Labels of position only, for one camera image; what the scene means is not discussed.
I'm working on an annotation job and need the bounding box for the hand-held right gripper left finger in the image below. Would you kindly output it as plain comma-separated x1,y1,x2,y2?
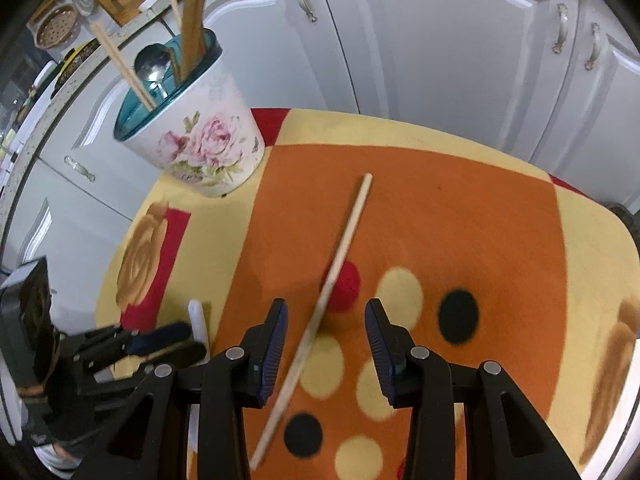
75,298,290,480

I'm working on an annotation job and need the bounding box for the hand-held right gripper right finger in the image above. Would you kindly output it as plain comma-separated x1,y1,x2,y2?
364,298,568,480

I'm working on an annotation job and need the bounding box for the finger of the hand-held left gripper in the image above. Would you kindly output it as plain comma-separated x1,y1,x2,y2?
75,321,193,366
100,342,208,386

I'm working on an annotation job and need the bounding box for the white plastic utensil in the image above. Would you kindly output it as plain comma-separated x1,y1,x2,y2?
187,300,210,361

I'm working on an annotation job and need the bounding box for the long wooden chopstick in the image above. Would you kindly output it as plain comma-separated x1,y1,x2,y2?
248,172,374,471

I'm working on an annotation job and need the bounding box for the floral ceramic utensil holder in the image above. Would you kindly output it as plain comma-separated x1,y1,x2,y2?
112,27,266,198

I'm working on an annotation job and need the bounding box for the metal spoon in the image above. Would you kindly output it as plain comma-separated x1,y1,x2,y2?
134,43,173,101

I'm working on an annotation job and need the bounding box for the dark brown chopstick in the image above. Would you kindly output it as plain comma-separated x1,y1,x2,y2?
177,0,206,81

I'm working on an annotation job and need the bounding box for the orange yellow printed blanket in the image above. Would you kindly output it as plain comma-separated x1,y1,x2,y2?
95,107,640,480

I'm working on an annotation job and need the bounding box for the black yellow tray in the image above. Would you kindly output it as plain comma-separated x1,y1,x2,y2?
52,40,98,83

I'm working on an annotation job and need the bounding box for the black round object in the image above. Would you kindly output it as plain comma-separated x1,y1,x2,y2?
602,201,640,261

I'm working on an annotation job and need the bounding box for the woven basket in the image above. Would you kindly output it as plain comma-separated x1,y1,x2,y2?
29,4,78,51

